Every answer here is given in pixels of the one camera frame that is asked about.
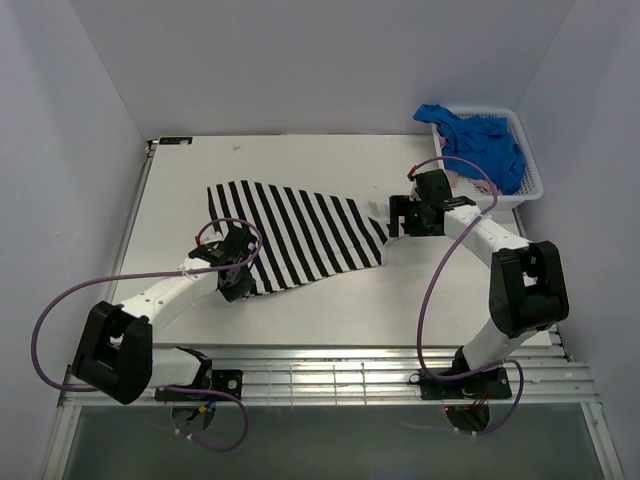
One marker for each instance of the blue tank top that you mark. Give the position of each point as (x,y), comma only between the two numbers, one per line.
(484,141)

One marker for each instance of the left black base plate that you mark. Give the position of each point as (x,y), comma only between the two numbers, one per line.
(229,381)

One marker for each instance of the blue label sticker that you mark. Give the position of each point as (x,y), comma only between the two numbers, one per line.
(178,141)

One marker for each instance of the pink garment in basket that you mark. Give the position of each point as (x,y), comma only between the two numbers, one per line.
(462,185)

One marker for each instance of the black white striped tank top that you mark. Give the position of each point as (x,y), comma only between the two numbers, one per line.
(307,236)

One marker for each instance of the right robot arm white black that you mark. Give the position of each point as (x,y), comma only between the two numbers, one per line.
(527,291)

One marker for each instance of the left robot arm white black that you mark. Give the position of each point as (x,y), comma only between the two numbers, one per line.
(116,353)

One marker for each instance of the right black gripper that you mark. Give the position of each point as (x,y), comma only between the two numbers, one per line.
(402,205)

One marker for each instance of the white plastic basket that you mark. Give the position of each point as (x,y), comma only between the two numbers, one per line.
(531,186)

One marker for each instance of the aluminium rail frame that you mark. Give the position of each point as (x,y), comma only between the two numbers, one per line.
(342,341)

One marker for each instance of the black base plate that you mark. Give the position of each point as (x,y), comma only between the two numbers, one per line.
(229,381)
(489,385)

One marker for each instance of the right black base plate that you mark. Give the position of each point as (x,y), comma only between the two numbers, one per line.
(489,385)

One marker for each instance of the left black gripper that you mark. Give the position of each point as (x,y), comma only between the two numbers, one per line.
(240,290)

